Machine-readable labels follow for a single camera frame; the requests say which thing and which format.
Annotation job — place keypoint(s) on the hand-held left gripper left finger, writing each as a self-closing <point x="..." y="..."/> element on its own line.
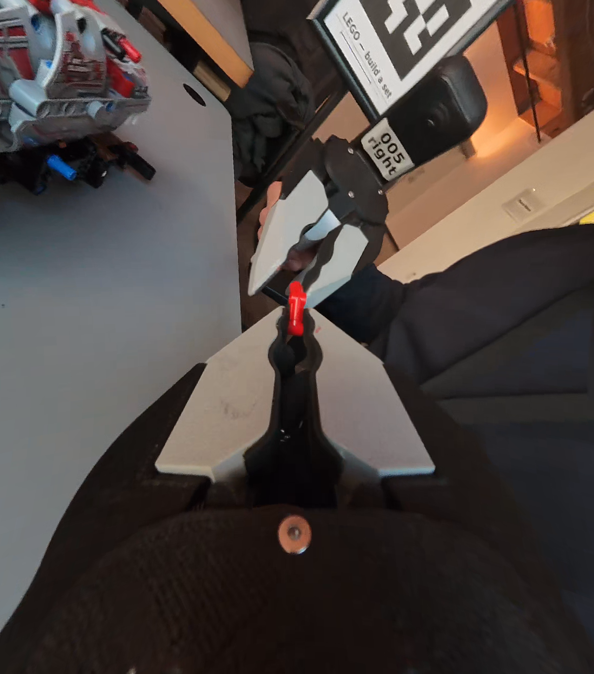
<point x="223" y="410"/>

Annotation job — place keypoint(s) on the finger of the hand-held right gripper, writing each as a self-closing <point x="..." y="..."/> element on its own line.
<point x="286" y="226"/>
<point x="342" y="258"/>

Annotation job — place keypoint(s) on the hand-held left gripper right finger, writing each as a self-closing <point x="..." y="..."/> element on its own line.
<point x="376" y="416"/>

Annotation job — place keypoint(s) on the red toy brick axle connector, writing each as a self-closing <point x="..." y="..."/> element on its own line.
<point x="296" y="310"/>

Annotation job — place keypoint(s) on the person's right forearm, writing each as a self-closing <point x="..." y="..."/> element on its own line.
<point x="460" y="305"/>

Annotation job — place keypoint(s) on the person's right hand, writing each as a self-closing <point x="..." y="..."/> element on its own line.
<point x="269" y="210"/>

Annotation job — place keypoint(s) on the black jacket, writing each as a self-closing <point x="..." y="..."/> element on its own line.
<point x="270" y="105"/>

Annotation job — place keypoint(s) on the black framed marker sign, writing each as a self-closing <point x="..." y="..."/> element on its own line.
<point x="381" y="47"/>

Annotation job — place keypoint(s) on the wooden edged table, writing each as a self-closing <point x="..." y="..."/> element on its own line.
<point x="212" y="31"/>

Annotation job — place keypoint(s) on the person's navy clothed torso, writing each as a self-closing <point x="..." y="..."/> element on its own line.
<point x="565" y="500"/>

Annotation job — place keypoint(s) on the beige cabinet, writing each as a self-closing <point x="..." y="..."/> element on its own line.
<point x="565" y="168"/>

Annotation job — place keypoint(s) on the wooden shelf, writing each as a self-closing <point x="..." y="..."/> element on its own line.
<point x="565" y="52"/>

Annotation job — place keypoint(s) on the grey red toy vehicle model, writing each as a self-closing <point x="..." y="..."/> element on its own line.
<point x="55" y="79"/>

